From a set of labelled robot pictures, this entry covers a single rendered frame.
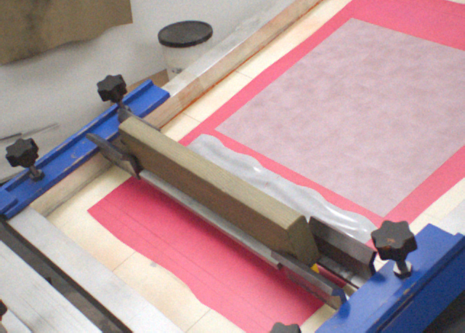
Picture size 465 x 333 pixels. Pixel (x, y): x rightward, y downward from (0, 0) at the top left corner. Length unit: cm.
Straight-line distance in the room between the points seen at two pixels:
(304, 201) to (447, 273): 24
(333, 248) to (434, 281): 11
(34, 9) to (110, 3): 31
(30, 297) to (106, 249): 17
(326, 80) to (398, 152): 21
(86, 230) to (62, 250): 8
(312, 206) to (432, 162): 16
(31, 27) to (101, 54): 35
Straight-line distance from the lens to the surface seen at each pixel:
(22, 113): 331
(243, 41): 143
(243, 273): 110
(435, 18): 140
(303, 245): 101
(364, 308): 96
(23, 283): 111
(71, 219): 130
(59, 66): 333
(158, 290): 113
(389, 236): 93
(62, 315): 104
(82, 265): 117
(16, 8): 312
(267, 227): 101
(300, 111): 130
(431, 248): 100
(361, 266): 98
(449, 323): 120
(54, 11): 321
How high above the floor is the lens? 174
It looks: 30 degrees down
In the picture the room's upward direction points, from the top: 8 degrees counter-clockwise
